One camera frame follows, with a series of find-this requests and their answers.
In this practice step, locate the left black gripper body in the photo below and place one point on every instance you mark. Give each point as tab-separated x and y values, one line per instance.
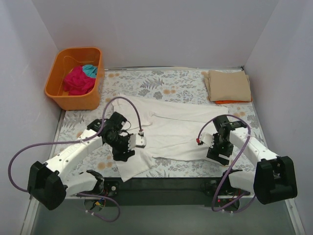
123	154

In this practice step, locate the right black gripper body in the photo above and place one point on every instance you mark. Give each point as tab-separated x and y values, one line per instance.
217	156

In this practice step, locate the white t shirt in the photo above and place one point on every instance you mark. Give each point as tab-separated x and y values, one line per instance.
170	129

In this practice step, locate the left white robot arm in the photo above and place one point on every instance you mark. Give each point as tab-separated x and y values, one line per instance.
48	181

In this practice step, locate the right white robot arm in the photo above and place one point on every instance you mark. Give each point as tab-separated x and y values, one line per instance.
274	177

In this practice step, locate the folded orange shirt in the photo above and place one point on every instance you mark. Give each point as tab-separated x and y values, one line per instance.
231	101

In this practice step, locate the crumpled magenta shirt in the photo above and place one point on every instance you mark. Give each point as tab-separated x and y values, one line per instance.
77	83

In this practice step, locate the crumpled teal shirt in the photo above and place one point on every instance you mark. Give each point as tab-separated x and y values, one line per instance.
90	70

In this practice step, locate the folded beige shirt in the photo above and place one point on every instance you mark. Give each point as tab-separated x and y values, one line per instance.
227	86

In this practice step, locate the floral patterned table mat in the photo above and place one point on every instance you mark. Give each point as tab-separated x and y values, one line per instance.
179	86

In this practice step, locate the orange plastic basket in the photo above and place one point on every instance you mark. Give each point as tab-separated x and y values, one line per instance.
65	62

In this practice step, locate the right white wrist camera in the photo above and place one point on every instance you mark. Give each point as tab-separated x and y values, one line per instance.
205	138

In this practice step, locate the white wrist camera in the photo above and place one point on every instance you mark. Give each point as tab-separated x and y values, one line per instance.
136	140
205	138

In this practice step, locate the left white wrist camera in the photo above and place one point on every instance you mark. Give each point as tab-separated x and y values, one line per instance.
136	140

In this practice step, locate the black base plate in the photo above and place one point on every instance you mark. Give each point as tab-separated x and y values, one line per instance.
162	191

